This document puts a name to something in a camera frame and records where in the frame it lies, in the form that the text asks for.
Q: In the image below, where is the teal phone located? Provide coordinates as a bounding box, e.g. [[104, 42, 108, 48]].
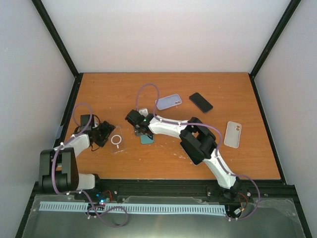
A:
[[140, 135, 154, 145]]

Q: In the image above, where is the clear magsafe phone case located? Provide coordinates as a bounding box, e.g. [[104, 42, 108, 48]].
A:
[[109, 126, 125, 154]]

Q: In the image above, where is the beige phone case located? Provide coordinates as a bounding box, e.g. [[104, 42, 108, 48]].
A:
[[224, 121, 242, 149]]

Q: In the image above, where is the white-edged black phone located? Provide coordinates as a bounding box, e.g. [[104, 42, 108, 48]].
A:
[[191, 159, 204, 165]]

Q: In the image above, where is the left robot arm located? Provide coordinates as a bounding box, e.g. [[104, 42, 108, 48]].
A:
[[39, 115, 115, 200]]

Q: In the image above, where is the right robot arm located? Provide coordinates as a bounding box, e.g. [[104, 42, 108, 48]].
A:
[[125, 110, 242, 201]]

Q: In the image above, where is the lavender phone case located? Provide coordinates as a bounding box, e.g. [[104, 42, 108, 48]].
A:
[[155, 94, 182, 111]]

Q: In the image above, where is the dark purple phone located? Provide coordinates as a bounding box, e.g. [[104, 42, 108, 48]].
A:
[[189, 92, 213, 113]]

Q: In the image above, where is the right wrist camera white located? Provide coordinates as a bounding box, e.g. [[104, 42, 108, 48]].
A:
[[138, 108, 149, 117]]

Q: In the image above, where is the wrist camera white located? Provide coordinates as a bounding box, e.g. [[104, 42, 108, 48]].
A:
[[138, 108, 149, 117], [80, 115, 95, 129]]

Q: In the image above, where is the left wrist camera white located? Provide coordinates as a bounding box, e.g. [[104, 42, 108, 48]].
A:
[[80, 115, 95, 129]]

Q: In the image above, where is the light blue cable duct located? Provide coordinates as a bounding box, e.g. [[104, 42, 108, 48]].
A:
[[38, 201, 226, 216]]

